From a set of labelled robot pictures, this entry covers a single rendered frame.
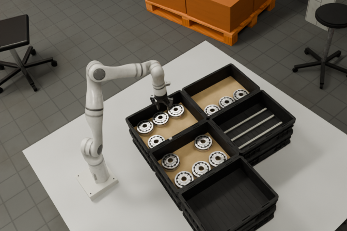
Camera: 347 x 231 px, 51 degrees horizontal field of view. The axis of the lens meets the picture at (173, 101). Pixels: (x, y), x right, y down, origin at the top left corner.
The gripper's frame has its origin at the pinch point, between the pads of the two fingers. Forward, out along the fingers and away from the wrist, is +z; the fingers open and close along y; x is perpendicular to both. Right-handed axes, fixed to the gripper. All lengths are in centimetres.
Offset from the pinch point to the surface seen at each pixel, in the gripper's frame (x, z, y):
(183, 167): -29.9, 13.1, 18.3
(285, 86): 123, 97, 74
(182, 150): -19.3, 13.1, 15.2
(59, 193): -53, 26, -53
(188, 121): 2.4, 13.2, 13.6
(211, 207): -50, 13, 38
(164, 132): -8.1, 13.2, 1.5
